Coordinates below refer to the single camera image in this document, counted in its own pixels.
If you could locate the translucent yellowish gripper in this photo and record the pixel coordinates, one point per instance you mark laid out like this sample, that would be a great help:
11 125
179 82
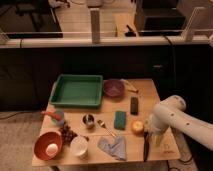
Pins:
158 137

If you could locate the black handled brush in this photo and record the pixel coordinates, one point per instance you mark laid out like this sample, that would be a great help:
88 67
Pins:
146 146

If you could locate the yellow red apple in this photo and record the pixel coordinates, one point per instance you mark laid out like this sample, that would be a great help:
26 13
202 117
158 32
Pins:
137 127

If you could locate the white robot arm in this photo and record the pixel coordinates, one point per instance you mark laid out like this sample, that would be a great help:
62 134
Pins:
170 113

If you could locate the small metal cup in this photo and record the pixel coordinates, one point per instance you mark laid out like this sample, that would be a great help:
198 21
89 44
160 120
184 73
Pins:
88 120

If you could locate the white paper cup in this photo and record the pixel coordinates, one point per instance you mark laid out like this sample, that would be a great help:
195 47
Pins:
79 147

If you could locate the blue cup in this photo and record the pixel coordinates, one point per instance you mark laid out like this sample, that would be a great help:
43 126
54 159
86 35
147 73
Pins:
61 120

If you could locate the black remote control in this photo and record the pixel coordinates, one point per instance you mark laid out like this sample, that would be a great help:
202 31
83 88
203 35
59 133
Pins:
134 106

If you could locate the blue folded cloth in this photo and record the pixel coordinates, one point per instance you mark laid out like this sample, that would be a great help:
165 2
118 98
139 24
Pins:
117 149

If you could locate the green sponge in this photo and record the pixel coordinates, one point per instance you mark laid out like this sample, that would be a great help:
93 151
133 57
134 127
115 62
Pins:
120 120

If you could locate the yellow banana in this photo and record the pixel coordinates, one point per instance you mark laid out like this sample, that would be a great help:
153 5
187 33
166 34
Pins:
129 86

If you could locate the metal spoon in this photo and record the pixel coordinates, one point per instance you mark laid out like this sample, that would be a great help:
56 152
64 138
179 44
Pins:
103 125

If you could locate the purple bowl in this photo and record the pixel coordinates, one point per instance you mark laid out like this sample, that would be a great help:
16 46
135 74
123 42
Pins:
113 88

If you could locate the bunch of dark grapes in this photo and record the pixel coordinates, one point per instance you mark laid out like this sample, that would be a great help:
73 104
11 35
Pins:
67 134

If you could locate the green plastic tray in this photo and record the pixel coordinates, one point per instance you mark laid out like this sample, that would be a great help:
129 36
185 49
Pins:
80 91

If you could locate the white egg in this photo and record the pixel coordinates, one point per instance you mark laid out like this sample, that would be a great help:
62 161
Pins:
51 149

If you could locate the orange bowl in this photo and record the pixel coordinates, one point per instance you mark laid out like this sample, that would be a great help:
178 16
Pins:
43 141

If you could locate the orange handled utensil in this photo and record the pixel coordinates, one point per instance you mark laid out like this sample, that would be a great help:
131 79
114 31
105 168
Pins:
52 115

